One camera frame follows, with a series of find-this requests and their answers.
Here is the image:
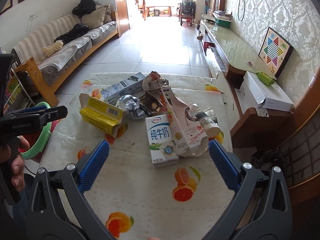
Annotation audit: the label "yellow cardboard box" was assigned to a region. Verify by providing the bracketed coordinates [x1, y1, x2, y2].
[79, 93, 124, 138]

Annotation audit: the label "pink tall drink carton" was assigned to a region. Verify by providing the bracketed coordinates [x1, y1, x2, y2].
[161, 86, 208, 157]

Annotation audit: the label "paper cups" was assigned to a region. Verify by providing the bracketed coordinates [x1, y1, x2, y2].
[185, 102, 221, 138]

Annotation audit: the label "silver foil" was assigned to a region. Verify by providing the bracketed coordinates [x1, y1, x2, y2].
[116, 95, 147, 120]

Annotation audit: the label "white milk carton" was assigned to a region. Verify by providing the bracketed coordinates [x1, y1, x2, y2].
[145, 114, 179, 167]

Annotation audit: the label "grey toothpaste box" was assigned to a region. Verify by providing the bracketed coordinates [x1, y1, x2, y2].
[100, 72, 146, 105]

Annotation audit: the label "dark brown box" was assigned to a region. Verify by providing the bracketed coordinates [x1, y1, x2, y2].
[139, 92, 166, 117]

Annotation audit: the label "red paper bag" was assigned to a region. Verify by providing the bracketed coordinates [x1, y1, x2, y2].
[142, 71, 169, 91]

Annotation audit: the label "person's left hand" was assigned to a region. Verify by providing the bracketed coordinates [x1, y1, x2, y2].
[1, 136, 30, 192]

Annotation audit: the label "person's right hand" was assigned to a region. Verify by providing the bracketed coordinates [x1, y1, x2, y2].
[147, 237, 160, 240]

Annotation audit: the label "white book rack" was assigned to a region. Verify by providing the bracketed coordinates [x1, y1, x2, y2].
[3, 68, 34, 114]

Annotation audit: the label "red bin with green rim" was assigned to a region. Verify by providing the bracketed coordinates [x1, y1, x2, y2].
[18, 101, 60, 160]

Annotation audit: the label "wooden sofa with striped cover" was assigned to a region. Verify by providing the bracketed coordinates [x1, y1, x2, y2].
[11, 11, 121, 106]

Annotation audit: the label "cream plush toy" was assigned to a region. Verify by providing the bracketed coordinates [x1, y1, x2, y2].
[42, 40, 63, 57]

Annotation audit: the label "fruit print tablecloth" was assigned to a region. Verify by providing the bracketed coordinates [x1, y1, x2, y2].
[40, 73, 234, 239]

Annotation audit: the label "black clothes on sofa seat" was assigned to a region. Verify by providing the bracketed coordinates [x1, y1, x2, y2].
[54, 23, 89, 44]

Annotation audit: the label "white cardboard box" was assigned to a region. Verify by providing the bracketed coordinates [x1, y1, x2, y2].
[235, 72, 294, 114]

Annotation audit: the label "green packet on box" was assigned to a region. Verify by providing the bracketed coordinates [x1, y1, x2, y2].
[256, 71, 274, 87]

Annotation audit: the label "beige pillow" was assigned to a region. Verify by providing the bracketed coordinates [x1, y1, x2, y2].
[81, 7, 106, 30]

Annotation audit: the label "black clothes on sofa back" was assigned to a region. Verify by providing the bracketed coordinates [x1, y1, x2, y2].
[72, 0, 96, 18]

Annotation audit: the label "long tv cabinet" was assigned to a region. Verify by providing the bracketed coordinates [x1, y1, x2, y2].
[197, 18, 277, 91]

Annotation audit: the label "chinese checkers board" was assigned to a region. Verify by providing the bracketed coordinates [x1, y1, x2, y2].
[259, 27, 293, 78]

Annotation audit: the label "green box on cabinet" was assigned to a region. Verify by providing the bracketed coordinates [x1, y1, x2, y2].
[215, 17, 232, 28]

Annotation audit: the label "wooden chair with clothes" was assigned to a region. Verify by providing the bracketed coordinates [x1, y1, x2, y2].
[178, 0, 196, 27]

